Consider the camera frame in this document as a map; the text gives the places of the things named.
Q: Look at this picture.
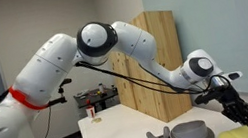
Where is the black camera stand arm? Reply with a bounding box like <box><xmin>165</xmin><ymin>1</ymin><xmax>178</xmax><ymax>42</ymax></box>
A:
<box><xmin>44</xmin><ymin>85</ymin><xmax>69</xmax><ymax>108</ymax></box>

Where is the small grey-beige plate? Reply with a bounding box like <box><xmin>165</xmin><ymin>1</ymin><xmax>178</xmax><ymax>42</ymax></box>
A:
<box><xmin>168</xmin><ymin>123</ymin><xmax>217</xmax><ymax>138</ymax></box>

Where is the glass whiteboard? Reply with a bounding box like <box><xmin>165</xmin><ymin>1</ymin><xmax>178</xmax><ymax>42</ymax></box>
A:
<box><xmin>141</xmin><ymin>0</ymin><xmax>248</xmax><ymax>120</ymax></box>

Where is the black side table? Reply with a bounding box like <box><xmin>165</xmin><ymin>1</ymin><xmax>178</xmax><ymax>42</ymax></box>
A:
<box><xmin>72</xmin><ymin>84</ymin><xmax>122</xmax><ymax>116</ymax></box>

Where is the gold tape roll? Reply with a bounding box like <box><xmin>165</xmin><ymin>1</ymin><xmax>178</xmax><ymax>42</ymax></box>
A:
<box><xmin>91</xmin><ymin>116</ymin><xmax>104</xmax><ymax>125</ymax></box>

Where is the red and white cup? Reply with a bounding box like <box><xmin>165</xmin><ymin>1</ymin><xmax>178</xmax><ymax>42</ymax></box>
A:
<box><xmin>84</xmin><ymin>98</ymin><xmax>98</xmax><ymax>121</ymax></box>

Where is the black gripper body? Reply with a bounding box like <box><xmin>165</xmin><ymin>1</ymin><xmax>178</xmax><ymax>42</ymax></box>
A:
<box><xmin>217</xmin><ymin>84</ymin><xmax>248</xmax><ymax>129</ymax></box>

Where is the black stereo camera bar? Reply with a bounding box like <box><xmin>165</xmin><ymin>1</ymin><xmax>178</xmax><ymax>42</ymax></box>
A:
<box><xmin>57</xmin><ymin>77</ymin><xmax>74</xmax><ymax>88</ymax></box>

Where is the grey bowl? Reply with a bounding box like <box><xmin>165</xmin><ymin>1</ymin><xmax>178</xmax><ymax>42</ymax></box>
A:
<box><xmin>170</xmin><ymin>118</ymin><xmax>209</xmax><ymax>138</ymax></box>

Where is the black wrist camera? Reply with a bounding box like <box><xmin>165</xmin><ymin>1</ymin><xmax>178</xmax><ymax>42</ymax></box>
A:
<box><xmin>192</xmin><ymin>89</ymin><xmax>226</xmax><ymax>107</ymax></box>

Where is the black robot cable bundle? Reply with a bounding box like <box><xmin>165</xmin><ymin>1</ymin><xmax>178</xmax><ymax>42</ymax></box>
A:
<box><xmin>75</xmin><ymin>37</ymin><xmax>233</xmax><ymax>114</ymax></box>

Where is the tall wooden box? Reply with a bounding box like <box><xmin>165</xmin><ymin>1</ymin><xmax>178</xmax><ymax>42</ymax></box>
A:
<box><xmin>103</xmin><ymin>5</ymin><xmax>196</xmax><ymax>131</ymax></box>

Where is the small white bottle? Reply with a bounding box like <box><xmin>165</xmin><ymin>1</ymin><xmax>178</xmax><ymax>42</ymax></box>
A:
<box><xmin>97</xmin><ymin>82</ymin><xmax>106</xmax><ymax>94</ymax></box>

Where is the black camera cable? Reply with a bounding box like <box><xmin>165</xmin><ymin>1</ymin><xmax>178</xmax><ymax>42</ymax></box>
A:
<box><xmin>33</xmin><ymin>105</ymin><xmax>57</xmax><ymax>138</ymax></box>

